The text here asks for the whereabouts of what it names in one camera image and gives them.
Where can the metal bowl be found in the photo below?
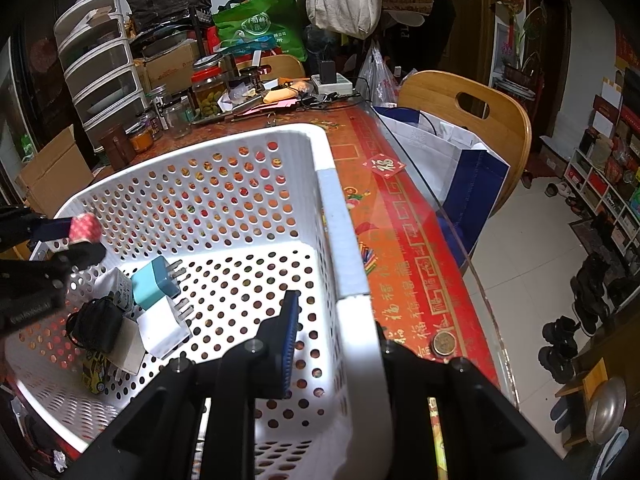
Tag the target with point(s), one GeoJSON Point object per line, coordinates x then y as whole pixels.
{"type": "Point", "coordinates": [606, 411]}

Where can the clear plastic bag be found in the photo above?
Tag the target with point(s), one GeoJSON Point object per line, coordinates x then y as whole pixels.
{"type": "Point", "coordinates": [375, 82]}

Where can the white and blue paper bag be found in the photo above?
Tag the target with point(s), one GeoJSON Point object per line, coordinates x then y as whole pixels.
{"type": "Point", "coordinates": [463, 176]}

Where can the white perforated plastic basket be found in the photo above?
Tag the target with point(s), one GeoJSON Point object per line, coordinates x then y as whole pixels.
{"type": "Point", "coordinates": [334, 421]}

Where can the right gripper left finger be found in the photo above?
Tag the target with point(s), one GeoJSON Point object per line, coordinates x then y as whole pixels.
{"type": "Point", "coordinates": [198, 415]}

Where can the orange honey jar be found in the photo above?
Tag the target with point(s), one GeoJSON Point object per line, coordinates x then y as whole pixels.
{"type": "Point", "coordinates": [141, 139]}

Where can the cardboard box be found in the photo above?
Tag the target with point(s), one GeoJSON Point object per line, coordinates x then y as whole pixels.
{"type": "Point", "coordinates": [55, 174]}

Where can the white power strip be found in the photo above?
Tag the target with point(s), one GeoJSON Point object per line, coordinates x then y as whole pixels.
{"type": "Point", "coordinates": [341, 86]}

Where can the glass jar red lid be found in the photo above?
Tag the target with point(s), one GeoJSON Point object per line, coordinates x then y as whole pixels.
{"type": "Point", "coordinates": [209, 86]}

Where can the empty glass jar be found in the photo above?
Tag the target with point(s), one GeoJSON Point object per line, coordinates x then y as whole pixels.
{"type": "Point", "coordinates": [178, 123]}

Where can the green shopping bag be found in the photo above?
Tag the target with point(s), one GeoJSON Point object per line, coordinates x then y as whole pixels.
{"type": "Point", "coordinates": [251, 19]}

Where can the white plastic drawer unit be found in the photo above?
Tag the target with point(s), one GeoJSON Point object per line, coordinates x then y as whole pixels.
{"type": "Point", "coordinates": [98, 67]}

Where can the light blue charger plug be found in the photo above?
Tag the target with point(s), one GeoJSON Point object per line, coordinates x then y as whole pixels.
{"type": "Point", "coordinates": [155, 281]}

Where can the white charger plug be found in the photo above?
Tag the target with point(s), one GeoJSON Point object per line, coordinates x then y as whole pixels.
{"type": "Point", "coordinates": [163, 326]}

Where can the black shoes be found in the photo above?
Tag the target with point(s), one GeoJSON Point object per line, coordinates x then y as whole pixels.
{"type": "Point", "coordinates": [561, 348]}

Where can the white square charger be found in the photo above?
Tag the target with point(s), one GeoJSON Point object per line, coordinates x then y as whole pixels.
{"type": "Point", "coordinates": [128, 351]}

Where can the black power adapter with cable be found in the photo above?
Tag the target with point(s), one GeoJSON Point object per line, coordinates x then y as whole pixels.
{"type": "Point", "coordinates": [96, 325]}

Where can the yellow toy car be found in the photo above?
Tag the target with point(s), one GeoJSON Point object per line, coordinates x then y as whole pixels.
{"type": "Point", "coordinates": [94, 371]}

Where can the red fu sticker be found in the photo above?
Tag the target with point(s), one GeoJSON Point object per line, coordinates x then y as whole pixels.
{"type": "Point", "coordinates": [384, 166]}

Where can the red floral tablecloth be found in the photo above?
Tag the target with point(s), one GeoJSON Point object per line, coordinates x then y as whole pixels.
{"type": "Point", "coordinates": [417, 288]}

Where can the white shelf with goods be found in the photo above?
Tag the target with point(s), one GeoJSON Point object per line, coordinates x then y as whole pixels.
{"type": "Point", "coordinates": [599, 195]}

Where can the red patterned small object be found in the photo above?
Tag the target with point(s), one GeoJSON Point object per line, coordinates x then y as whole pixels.
{"type": "Point", "coordinates": [85, 228]}

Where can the dark brown jar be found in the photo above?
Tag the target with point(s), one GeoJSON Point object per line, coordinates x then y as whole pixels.
{"type": "Point", "coordinates": [119, 150]}

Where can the brass coin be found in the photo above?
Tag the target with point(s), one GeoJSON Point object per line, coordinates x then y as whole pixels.
{"type": "Point", "coordinates": [444, 344]}

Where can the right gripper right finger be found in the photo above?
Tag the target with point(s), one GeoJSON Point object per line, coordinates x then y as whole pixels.
{"type": "Point", "coordinates": [483, 433]}

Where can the wooden chair right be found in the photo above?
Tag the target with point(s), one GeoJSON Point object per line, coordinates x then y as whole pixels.
{"type": "Point", "coordinates": [499, 121]}

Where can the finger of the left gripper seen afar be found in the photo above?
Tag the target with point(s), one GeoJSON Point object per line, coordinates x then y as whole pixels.
{"type": "Point", "coordinates": [79, 256]}

